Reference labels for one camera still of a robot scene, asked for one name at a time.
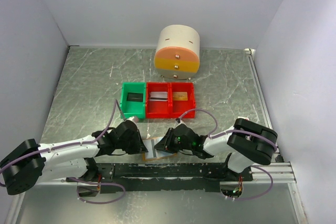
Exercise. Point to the red bin with gold card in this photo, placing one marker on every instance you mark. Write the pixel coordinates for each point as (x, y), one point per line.
(179, 107)

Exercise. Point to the aluminium frame rail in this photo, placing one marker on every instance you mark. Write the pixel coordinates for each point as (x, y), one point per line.
(282, 171)

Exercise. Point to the red bin with silver card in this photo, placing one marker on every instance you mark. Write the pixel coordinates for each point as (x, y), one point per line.
(158, 109)

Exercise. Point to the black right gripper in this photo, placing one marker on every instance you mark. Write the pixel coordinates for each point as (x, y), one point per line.
(165, 144)

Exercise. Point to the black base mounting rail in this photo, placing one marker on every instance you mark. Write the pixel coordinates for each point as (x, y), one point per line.
(166, 176)

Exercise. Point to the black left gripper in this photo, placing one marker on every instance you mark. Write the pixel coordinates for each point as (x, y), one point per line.
(138, 147)

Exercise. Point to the black card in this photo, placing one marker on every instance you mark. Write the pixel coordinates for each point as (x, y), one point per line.
(135, 97)

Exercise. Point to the silver striped card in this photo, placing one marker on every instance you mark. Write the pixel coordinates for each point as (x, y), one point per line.
(158, 96)
(152, 153)

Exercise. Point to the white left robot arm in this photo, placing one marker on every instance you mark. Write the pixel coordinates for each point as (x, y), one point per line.
(31, 163)

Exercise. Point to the green plastic bin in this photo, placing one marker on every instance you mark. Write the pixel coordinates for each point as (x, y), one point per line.
(133, 108)

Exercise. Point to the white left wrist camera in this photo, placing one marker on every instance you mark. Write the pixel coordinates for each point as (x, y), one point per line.
(134, 119)

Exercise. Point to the gold VIP card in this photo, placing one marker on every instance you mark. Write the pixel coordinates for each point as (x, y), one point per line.
(180, 96)

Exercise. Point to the white red card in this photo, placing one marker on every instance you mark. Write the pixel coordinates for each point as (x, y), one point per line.
(240, 117)

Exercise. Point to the round three-drawer mini cabinet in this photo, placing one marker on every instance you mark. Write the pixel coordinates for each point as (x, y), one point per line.
(177, 53)

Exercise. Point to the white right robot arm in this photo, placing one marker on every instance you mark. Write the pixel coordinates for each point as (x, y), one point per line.
(247, 143)

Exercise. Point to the tan leather card holder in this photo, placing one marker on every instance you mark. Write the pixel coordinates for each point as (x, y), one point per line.
(161, 154)

